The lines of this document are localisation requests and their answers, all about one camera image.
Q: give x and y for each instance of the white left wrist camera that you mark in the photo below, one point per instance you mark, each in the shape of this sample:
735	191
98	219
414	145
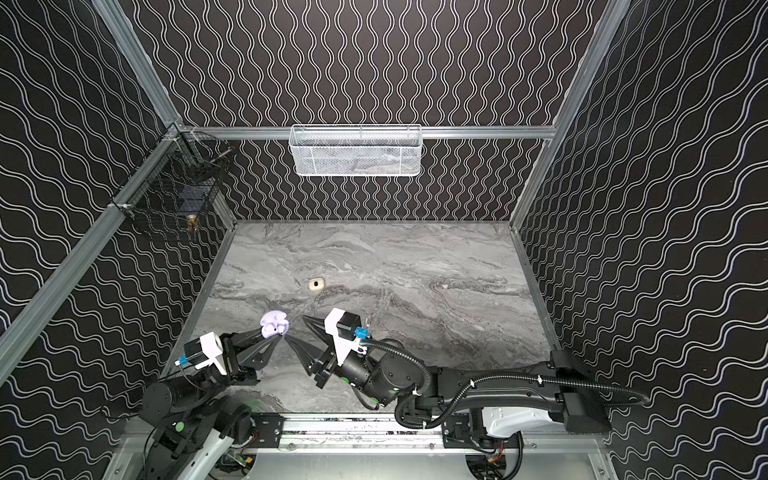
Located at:
205	351

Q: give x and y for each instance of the cream earbud charging case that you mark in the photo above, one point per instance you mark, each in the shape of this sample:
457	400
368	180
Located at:
316	284

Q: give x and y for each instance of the small brass object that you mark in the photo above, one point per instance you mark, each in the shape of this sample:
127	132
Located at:
192	224

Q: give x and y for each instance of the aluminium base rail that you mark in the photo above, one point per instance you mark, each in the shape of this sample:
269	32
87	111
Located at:
362	446

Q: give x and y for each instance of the black wire basket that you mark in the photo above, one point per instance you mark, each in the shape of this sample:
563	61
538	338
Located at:
187	180

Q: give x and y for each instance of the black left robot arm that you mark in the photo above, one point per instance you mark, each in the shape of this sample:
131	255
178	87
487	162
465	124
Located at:
194	423

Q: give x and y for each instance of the white wire mesh basket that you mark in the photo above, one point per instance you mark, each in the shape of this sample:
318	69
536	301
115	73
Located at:
356	150

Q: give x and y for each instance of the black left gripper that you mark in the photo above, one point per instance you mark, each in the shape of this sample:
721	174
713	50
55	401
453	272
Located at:
234	352

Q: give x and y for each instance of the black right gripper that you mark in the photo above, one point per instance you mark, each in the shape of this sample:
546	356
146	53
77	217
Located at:
327	358

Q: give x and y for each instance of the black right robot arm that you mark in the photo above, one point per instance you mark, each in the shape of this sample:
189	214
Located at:
500	402

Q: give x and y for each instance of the purple round earbud case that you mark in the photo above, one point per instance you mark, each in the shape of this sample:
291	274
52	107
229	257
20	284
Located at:
274	323

